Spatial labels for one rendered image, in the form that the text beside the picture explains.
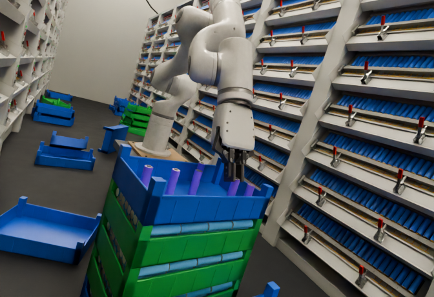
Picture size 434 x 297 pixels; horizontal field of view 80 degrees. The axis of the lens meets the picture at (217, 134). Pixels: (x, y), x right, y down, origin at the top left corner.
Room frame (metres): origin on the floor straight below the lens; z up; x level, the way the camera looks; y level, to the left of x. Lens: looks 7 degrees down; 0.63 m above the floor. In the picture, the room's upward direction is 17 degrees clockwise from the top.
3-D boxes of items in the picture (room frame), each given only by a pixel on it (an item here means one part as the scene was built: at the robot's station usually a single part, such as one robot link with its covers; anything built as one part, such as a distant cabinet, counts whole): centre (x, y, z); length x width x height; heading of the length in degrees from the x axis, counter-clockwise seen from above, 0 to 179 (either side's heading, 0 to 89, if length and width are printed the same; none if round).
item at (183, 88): (1.33, 0.26, 0.60); 0.19 x 0.12 x 0.24; 113
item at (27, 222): (0.84, 0.46, 0.04); 0.30 x 0.20 x 0.08; 99
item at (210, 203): (0.57, 0.02, 0.44); 0.30 x 0.20 x 0.08; 129
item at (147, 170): (0.50, 0.11, 0.44); 0.02 x 0.02 x 0.06
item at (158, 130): (1.31, 0.29, 0.39); 0.19 x 0.19 x 0.18
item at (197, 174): (0.57, 0.01, 0.44); 0.02 x 0.02 x 0.06
